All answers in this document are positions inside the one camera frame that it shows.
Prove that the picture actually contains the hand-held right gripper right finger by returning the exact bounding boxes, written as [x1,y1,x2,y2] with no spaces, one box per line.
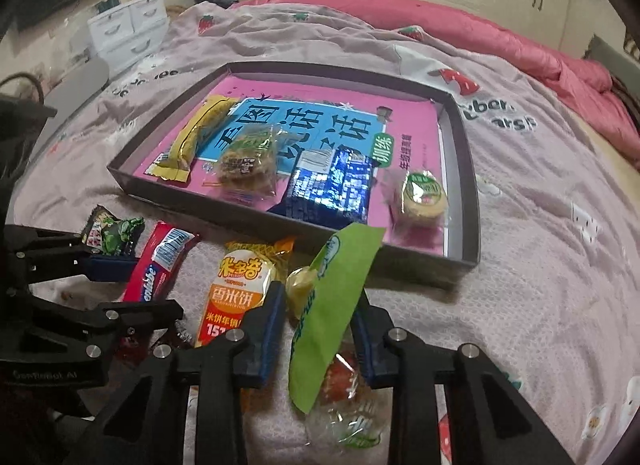
[350,290,596,465]

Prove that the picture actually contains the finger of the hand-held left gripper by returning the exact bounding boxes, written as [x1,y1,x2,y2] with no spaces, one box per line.
[0,225,141,290]
[20,297,184,362]

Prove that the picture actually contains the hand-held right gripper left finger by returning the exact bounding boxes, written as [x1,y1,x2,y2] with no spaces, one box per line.
[65,281,288,465]

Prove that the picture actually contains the green and black snack packet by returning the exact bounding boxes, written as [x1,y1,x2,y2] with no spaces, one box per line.
[81,205,146,258]

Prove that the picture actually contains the clear packet red round snack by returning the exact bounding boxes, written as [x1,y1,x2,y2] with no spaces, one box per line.
[305,340,396,451]

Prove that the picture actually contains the orange rice cracker packet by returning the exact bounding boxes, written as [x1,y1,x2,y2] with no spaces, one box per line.
[192,239,296,348]

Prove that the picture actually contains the long green snack packet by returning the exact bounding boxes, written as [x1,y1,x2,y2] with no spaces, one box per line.
[289,222,387,413]

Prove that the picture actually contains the yellow snack packet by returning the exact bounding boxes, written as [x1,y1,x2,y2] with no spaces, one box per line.
[150,95,241,183]

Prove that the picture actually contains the shiny blue snack packet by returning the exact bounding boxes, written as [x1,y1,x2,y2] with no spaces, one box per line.
[267,148,378,231]

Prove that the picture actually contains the round cake green label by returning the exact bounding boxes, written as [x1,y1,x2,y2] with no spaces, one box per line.
[382,168,451,241]

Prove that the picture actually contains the brown cracker packet green label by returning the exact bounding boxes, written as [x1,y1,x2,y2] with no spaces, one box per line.
[212,122,288,203]

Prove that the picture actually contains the grey shallow box tray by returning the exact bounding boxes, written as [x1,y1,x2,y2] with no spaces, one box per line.
[106,61,482,276]

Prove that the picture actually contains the small yellow cake clear wrapper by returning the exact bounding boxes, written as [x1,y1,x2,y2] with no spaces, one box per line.
[285,265,321,321]

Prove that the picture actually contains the dark bag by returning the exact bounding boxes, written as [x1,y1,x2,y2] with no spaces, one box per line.
[0,72,58,186]

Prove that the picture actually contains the strawberry printed blanket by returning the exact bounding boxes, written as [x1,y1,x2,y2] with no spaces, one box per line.
[7,0,640,465]

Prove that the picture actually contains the white drawer cabinet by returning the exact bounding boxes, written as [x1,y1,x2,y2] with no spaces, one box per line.
[87,0,168,73]

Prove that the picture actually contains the pink and blue book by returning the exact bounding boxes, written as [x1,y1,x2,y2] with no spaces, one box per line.
[132,76,446,258]

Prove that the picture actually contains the pink quilt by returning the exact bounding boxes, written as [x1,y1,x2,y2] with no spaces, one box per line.
[232,0,640,171]

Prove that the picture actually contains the dark striped pillow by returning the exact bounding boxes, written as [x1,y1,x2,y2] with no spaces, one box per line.
[612,75,640,116]

